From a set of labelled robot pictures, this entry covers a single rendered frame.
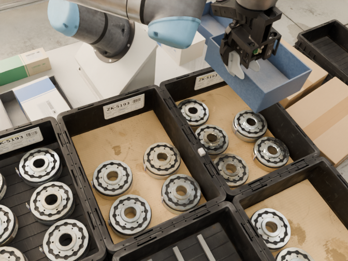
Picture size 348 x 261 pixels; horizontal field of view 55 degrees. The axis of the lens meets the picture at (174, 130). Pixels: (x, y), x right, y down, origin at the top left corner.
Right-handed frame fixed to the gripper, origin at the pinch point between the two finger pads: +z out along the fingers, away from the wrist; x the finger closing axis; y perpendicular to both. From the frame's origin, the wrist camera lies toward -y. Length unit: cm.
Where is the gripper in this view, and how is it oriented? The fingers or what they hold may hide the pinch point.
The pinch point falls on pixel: (234, 68)
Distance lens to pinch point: 78.8
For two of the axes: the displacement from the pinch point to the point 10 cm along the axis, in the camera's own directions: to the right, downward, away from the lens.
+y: 5.1, 7.3, -4.6
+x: 8.6, -4.5, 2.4
